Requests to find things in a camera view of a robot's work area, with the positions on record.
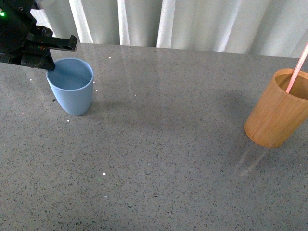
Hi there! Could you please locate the light blue plastic cup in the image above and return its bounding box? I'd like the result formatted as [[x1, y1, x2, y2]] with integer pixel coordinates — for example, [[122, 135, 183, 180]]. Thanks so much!
[[46, 58, 94, 116]]

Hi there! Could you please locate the bamboo wooden chopstick holder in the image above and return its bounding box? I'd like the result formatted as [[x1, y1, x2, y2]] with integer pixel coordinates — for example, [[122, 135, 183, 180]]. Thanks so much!
[[244, 69, 308, 148]]

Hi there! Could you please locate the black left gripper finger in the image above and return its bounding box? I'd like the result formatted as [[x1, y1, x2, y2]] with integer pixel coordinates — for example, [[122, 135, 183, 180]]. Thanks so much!
[[21, 50, 55, 71]]

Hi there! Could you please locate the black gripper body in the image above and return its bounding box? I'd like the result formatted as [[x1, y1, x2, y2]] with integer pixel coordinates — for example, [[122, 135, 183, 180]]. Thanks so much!
[[0, 0, 53, 66]]

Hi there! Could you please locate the pink chopstick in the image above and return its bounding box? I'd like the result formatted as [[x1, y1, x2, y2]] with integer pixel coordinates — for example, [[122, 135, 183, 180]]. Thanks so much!
[[286, 42, 308, 93]]

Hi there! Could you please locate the white pleated curtain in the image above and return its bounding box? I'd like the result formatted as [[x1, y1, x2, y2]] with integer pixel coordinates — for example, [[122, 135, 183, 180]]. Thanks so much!
[[31, 0, 308, 58]]

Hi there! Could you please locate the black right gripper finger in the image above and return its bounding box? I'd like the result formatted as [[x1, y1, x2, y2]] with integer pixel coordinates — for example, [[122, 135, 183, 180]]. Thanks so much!
[[26, 34, 78, 51]]

